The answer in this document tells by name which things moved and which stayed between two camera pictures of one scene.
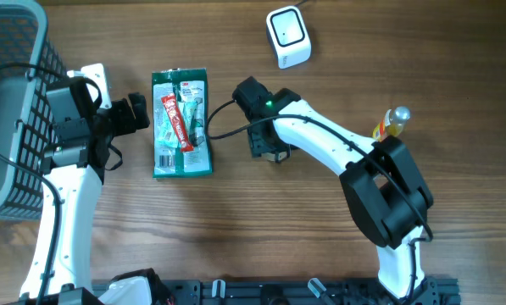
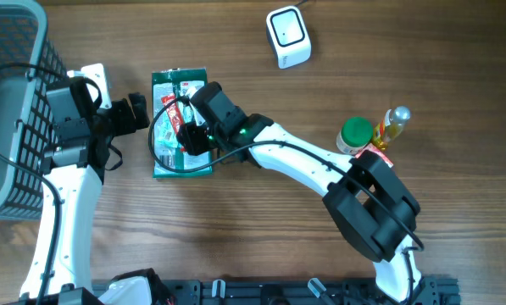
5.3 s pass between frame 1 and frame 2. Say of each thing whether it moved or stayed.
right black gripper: moved
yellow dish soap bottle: stayed
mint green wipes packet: stayed
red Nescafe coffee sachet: stayed
